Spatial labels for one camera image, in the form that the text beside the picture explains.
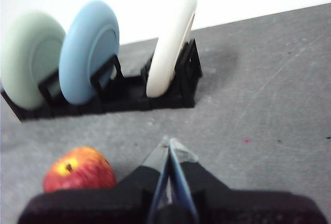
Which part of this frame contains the red apple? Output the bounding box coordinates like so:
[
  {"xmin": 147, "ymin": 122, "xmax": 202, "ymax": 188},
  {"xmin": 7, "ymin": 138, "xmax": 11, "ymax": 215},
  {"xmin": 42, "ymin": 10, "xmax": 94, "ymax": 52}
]
[{"xmin": 43, "ymin": 146, "xmax": 117, "ymax": 193}]

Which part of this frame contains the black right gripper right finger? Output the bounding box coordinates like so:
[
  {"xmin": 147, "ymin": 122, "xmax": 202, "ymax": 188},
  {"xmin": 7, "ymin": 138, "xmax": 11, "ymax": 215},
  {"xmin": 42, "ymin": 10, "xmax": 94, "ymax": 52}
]
[{"xmin": 169, "ymin": 137, "xmax": 328, "ymax": 224}]

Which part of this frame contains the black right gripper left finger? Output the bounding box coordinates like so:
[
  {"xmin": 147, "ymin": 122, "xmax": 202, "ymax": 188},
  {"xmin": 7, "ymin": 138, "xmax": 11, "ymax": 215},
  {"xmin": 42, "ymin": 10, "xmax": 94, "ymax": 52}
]
[{"xmin": 18, "ymin": 135, "xmax": 171, "ymax": 224}]

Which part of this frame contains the green plate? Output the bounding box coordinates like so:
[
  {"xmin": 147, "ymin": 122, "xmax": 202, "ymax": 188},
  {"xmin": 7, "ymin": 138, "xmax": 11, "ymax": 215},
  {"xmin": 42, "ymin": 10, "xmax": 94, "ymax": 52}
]
[{"xmin": 0, "ymin": 10, "xmax": 67, "ymax": 110}]

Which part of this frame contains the black plate rack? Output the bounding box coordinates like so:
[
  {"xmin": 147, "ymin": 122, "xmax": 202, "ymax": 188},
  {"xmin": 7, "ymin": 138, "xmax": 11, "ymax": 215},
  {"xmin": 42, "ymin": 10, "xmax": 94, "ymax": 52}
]
[{"xmin": 1, "ymin": 38, "xmax": 203, "ymax": 123}]

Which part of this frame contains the blue plate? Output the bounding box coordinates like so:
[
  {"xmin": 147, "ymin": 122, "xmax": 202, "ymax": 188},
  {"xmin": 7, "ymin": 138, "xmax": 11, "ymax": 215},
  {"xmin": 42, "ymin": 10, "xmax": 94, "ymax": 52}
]
[{"xmin": 58, "ymin": 0, "xmax": 121, "ymax": 105}]

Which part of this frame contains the cream white plate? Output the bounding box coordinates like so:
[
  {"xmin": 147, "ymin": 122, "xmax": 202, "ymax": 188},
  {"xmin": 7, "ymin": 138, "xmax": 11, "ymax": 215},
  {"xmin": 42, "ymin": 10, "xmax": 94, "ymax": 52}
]
[{"xmin": 146, "ymin": 0, "xmax": 199, "ymax": 98}]

